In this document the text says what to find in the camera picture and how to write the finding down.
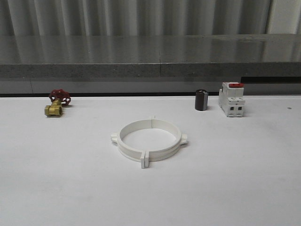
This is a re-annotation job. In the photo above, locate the white half pipe clamp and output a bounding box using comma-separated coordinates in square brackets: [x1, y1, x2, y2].
[111, 119, 152, 169]
[148, 118, 188, 161]

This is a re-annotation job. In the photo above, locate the dark cylindrical capacitor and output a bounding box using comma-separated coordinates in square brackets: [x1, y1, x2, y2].
[195, 89, 208, 111]

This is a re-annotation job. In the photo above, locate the grey stone counter ledge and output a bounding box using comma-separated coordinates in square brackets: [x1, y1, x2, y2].
[0, 33, 301, 95]

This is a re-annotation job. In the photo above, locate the brass valve red handwheel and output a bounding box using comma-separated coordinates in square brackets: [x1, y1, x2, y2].
[44, 89, 71, 117]

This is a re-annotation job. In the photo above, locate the grey pleated curtain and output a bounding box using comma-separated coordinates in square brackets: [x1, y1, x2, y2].
[0, 0, 301, 36]

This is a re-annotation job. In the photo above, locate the white circuit breaker red switch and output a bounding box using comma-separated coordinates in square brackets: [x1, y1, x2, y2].
[218, 82, 245, 117]

